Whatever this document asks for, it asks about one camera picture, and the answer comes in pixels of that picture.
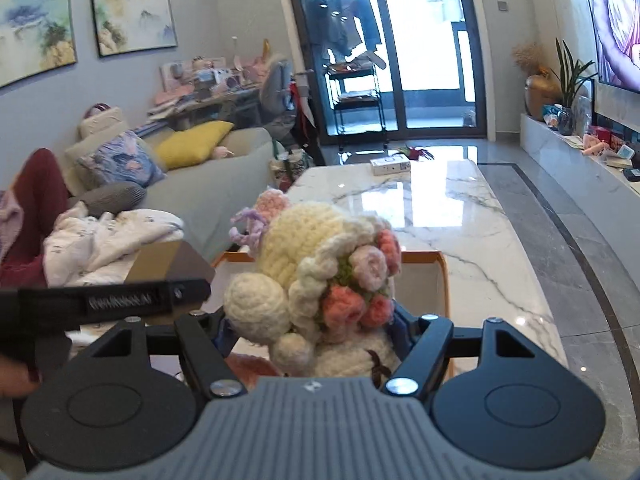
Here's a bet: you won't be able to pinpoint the houndstooth pillow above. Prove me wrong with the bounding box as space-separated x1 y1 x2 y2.
67 181 148 216

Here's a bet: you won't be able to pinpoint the framed landscape painting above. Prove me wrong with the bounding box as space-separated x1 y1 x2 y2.
0 0 78 88
90 0 179 57

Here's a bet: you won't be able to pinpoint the wall television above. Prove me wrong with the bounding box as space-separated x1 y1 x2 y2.
580 0 640 93

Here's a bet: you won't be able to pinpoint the white panda print blanket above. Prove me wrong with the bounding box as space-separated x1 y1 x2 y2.
42 207 186 288

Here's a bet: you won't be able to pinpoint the grey sofa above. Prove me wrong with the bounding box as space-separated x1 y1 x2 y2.
0 127 276 461

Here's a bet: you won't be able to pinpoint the gold cardboard box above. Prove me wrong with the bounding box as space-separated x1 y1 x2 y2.
124 240 217 328

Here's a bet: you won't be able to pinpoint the green potted plant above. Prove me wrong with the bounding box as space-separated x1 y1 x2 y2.
552 37 598 136

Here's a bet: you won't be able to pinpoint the cluttered desk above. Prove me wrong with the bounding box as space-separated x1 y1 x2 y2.
135 55 281 136

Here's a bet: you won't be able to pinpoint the red and green floor toy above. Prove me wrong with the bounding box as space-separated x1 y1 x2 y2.
395 145 436 162

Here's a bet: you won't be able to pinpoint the small white box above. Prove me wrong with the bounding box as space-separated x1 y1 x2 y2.
370 156 412 176

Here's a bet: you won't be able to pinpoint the person's left hand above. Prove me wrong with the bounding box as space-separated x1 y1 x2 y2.
0 358 40 398

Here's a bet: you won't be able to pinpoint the black rolling cart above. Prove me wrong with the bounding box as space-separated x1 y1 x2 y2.
325 62 387 151

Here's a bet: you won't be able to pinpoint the yellow pillow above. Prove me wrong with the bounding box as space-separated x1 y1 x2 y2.
154 121 235 171

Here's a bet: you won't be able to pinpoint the blue floral pillow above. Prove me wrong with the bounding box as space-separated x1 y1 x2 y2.
77 130 166 188

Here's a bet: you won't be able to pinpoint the maroon cloth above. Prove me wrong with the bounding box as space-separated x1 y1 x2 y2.
0 148 71 288

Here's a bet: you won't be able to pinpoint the blue packet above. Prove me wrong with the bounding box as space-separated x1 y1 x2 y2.
542 104 568 128

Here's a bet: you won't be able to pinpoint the grey desk chair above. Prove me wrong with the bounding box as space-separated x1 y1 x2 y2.
260 52 301 126

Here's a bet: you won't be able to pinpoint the printed shopping bag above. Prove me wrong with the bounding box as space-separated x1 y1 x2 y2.
270 149 308 193

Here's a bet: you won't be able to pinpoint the hanging clothes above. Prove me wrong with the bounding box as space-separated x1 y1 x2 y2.
307 0 386 68

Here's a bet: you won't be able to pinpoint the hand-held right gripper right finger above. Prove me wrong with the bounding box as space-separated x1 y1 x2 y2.
385 310 546 401

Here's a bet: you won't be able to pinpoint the beige bear-shaped cushion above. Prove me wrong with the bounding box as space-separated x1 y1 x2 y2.
77 102 131 140

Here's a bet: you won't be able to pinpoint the dried flower bunch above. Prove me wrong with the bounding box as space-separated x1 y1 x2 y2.
511 41 548 76

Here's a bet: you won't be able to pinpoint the large orange cardboard box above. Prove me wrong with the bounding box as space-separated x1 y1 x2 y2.
210 249 457 391

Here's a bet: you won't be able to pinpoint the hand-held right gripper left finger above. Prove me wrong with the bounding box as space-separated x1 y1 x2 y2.
92 310 246 398

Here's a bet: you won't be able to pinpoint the white marble television console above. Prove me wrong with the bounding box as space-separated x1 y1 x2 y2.
520 112 640 261

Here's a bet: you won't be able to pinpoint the pink cloth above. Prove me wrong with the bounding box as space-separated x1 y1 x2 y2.
0 192 23 261

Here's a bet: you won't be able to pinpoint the small white desk clock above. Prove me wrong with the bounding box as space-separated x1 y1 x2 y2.
605 142 636 168

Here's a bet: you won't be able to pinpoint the gold vase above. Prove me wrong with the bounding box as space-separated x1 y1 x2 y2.
525 67 563 121

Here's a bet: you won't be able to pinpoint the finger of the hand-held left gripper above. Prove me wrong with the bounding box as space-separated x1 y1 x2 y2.
169 279 211 318

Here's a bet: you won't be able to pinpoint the cream crochet bunny doll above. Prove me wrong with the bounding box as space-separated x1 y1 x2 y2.
223 190 403 391

